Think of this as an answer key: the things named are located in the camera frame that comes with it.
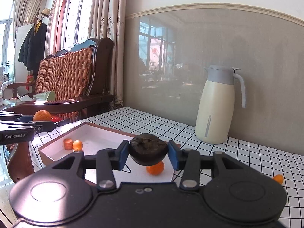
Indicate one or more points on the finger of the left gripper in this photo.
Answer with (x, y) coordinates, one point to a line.
(35, 124)
(11, 116)

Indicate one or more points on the green plastic cup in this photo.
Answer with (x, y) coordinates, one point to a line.
(46, 96)

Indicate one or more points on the brown shallow cardboard box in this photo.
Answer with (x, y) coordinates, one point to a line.
(95, 138)

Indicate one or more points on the red cloth on sofa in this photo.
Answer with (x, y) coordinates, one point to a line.
(56, 119)

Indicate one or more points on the dark mangosteen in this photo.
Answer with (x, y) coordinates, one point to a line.
(147, 149)

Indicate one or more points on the straw hat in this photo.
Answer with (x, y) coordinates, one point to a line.
(45, 12)

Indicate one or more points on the orange carrot chunk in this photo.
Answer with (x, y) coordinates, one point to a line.
(68, 144)

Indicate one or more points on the wooden sofa with orange cushion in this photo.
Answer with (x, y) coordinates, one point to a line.
(79, 79)

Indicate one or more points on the checkered tablecloth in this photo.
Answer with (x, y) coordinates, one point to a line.
(269, 161)

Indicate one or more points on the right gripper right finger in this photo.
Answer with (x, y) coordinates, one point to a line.
(187, 161)

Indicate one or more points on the beige curtain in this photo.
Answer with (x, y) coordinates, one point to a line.
(101, 20)

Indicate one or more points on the small orange kumquat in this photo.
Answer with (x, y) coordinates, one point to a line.
(279, 178)
(77, 145)

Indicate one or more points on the cream thermos jug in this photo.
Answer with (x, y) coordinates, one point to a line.
(216, 106)

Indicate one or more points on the black hanging coat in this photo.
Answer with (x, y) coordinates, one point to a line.
(32, 49)

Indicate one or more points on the large orange tangerine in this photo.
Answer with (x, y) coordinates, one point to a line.
(156, 169)

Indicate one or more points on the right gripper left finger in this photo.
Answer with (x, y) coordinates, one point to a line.
(108, 160)

